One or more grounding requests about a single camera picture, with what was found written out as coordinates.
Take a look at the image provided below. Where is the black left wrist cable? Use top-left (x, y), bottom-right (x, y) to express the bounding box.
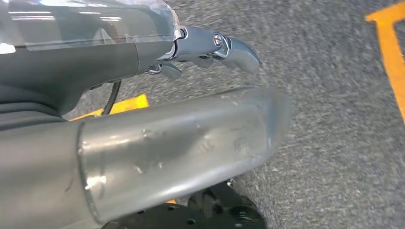
top-left (101, 80), bottom-right (122, 116)

